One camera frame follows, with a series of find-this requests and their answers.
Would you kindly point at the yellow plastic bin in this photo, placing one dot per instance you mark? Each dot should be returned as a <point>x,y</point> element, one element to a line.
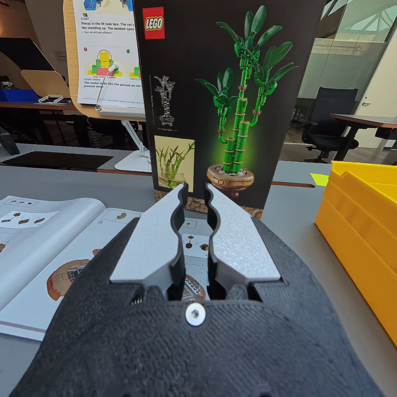
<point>356,232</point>

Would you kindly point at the wooden chair back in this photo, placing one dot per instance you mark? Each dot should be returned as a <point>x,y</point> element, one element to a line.
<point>43,82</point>

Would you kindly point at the lego instruction booklet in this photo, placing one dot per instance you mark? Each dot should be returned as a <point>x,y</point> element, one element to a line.
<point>46,254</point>

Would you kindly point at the blue plastic bin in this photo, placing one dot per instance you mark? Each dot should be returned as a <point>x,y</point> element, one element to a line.
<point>17,95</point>

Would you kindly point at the black lego set box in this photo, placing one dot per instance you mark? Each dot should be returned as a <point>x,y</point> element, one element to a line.
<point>186,62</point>

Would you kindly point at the black office chair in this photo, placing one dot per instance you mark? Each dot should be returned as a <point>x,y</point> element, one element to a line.
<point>332,108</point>

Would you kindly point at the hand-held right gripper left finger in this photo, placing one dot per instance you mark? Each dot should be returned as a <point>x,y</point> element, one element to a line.
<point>145,248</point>

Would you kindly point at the wooden desk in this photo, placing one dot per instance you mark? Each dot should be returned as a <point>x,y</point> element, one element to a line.
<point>366,119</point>

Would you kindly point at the wooden display board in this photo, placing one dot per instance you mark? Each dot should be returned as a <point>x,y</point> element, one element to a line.
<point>68,46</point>

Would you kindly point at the yellow sticky note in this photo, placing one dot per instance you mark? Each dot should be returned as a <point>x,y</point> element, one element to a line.
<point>321,180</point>

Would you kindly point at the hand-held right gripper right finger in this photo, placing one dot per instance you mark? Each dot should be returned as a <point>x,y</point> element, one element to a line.
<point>245,248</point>

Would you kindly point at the printed instruction sheet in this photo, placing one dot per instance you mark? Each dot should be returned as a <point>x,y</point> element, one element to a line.
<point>105,40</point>

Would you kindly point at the black desk mat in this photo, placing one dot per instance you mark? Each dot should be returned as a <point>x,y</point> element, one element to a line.
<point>55,159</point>

